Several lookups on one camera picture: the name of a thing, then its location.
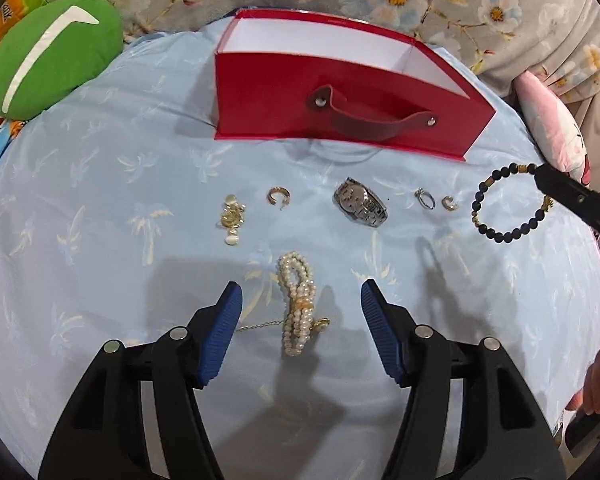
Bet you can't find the dark bead bracelet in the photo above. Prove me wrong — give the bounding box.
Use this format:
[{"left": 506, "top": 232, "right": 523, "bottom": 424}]
[{"left": 470, "top": 161, "right": 555, "bottom": 245}]

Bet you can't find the dark red box handle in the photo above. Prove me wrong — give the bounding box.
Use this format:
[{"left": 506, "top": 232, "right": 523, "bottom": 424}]
[{"left": 306, "top": 84, "right": 438, "bottom": 141}]

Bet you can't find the green plush pillow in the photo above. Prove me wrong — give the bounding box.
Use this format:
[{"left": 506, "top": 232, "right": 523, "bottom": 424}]
[{"left": 0, "top": 0, "right": 123, "bottom": 120}]

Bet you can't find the silver wrist watch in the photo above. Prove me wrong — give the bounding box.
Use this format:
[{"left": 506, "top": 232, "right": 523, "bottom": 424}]
[{"left": 334, "top": 178, "right": 388, "bottom": 228}]

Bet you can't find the small gold hoop earring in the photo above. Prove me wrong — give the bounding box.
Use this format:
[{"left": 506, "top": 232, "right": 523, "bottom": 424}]
[{"left": 441, "top": 196, "right": 458, "bottom": 211}]

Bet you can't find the silver stone ring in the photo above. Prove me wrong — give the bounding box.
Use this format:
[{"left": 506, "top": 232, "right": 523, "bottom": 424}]
[{"left": 413, "top": 187, "right": 437, "bottom": 212}]

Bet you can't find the gold pearl drop earring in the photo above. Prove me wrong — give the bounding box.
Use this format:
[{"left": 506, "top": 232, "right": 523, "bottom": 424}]
[{"left": 220, "top": 194, "right": 246, "bottom": 246}]

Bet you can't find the red open box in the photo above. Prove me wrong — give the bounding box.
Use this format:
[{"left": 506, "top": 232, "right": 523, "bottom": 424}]
[{"left": 214, "top": 9, "right": 495, "bottom": 160}]

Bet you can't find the pink white pillow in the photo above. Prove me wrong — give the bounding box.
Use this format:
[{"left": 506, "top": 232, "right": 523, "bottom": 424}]
[{"left": 514, "top": 72, "right": 591, "bottom": 186}]

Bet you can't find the light blue palm cloth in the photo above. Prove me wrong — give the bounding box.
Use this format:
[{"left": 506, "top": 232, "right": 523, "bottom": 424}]
[{"left": 0, "top": 22, "right": 600, "bottom": 479}]

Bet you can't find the pearl bracelet with chain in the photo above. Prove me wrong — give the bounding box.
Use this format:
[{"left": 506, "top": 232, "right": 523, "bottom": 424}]
[{"left": 234, "top": 250, "right": 332, "bottom": 359}]

